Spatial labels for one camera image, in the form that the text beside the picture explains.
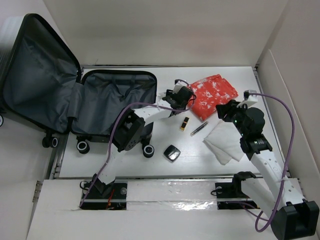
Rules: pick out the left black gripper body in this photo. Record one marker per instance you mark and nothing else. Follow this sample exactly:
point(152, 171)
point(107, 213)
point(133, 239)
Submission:
point(170, 94)

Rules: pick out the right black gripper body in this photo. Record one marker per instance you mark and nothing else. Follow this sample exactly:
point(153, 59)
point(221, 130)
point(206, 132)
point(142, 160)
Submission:
point(237, 114)

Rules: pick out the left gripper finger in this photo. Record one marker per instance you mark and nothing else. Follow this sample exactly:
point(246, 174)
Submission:
point(173, 111)
point(162, 96)

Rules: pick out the black gold lipstick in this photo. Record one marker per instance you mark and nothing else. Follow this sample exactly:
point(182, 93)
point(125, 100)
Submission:
point(184, 123)

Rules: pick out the black pen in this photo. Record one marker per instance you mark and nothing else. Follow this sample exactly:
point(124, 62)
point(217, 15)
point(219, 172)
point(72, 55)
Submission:
point(198, 129)

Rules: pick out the red white patterned cloth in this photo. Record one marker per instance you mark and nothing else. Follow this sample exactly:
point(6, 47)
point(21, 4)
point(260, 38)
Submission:
point(211, 91)

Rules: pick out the black square compact case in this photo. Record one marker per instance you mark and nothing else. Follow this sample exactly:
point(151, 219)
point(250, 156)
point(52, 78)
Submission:
point(172, 153)

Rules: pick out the black suitcase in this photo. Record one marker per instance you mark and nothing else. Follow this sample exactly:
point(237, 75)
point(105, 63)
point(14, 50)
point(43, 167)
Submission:
point(41, 82)

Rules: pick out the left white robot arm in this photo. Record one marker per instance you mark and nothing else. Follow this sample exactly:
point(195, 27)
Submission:
point(128, 129)

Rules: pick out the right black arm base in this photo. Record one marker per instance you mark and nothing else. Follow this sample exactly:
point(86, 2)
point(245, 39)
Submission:
point(228, 199)

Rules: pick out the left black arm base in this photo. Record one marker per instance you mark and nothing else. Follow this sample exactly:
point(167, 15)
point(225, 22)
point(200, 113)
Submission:
point(114, 198)

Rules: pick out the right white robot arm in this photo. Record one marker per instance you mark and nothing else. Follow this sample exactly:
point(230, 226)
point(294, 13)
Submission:
point(290, 215)

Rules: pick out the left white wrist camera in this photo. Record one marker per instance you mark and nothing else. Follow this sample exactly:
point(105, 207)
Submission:
point(178, 84)

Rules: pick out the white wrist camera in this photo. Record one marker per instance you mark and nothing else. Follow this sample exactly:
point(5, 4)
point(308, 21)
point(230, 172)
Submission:
point(250, 98)
point(178, 84)

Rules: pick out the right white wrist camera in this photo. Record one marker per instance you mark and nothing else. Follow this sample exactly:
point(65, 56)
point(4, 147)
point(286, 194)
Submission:
point(250, 98)

